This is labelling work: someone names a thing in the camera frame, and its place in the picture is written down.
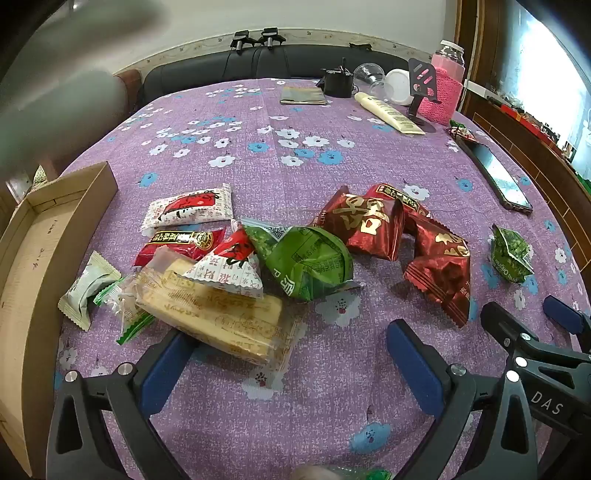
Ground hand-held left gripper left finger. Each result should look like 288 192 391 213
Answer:
46 330 195 480

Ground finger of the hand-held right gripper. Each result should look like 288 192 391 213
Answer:
544 295 591 337
480 302 591 365

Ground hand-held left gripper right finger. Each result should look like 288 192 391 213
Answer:
387 318 539 480

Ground clear green edged snack packet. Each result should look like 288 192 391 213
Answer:
93 275 155 346

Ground clear biscuit packet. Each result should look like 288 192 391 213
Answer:
134 247 305 370

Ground dark red gold snack packet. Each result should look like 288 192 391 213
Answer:
318 186 406 261
403 213 472 328

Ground pale green snack packet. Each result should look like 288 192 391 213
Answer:
58 250 123 330

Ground white red snack packet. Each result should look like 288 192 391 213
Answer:
140 183 233 234
182 220 265 298

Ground red gold label snack packet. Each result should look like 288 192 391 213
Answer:
133 229 228 267

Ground large green snack packet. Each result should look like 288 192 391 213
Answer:
265 226 356 303

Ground small dark green snack packet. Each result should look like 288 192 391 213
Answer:
242 219 296 268

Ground shallow cardboard box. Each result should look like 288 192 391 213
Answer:
0 161 118 462

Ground black smartphone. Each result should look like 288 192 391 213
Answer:
456 137 534 213

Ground wooden sideboard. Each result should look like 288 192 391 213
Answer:
462 80 591 195

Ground red green candy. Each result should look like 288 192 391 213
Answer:
447 119 476 141

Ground purple floral tablecloth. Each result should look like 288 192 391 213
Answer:
53 78 591 480

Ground bottle in pink knitted sleeve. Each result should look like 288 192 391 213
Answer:
429 40 466 126

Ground cream tube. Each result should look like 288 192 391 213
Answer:
354 91 426 136

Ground bright window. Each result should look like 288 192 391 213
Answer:
455 0 591 158

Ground black pink phone stand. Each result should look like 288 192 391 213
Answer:
406 58 439 134

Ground white round container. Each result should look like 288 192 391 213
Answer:
384 68 414 104

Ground brown armchair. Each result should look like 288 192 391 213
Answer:
113 69 144 114

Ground black device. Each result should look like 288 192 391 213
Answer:
316 58 355 99

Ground grey booklet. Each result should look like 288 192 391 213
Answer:
280 85 328 106

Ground black leather sofa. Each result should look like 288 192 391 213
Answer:
139 44 416 112

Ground grey blurred object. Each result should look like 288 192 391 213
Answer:
0 0 162 176

